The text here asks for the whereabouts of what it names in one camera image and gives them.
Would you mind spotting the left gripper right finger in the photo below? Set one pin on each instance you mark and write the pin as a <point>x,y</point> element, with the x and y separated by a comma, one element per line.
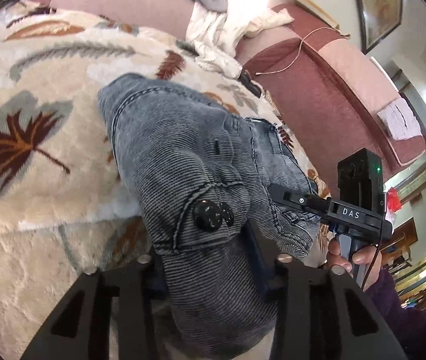
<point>320,314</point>

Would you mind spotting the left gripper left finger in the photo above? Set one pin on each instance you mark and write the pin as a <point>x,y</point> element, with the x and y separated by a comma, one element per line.
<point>79,325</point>

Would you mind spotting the purple sleeve forearm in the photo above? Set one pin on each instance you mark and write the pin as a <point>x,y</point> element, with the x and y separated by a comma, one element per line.
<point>408,325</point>

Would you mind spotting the white crumpled floral sheet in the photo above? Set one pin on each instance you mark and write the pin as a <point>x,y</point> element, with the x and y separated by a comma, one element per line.
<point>214,36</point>

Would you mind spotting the person right hand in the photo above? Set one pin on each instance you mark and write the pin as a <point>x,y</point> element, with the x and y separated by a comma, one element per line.
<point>367,257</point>

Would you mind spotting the black camera box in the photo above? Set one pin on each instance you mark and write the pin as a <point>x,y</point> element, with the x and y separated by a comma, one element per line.
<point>360,181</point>

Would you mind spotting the leaf pattern fleece blanket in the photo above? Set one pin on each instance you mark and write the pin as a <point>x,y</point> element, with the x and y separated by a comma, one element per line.
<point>62,206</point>

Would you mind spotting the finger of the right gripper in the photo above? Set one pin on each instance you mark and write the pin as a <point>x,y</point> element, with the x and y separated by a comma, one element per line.
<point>304,203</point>

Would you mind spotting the large framed picture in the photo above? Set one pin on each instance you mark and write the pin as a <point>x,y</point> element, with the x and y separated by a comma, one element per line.
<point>378,18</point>

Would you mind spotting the yellow book on headboard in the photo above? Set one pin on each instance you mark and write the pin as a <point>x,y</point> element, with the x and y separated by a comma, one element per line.
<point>308,14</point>

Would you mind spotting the black sunglasses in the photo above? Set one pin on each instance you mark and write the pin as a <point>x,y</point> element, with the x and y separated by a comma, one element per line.
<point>246,80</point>

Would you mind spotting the blue denim pants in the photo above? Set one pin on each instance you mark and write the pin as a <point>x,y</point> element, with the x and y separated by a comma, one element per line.
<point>200,173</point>

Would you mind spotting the grey striped folded cloth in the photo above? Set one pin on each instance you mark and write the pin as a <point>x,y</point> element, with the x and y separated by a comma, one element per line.
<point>400,120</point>

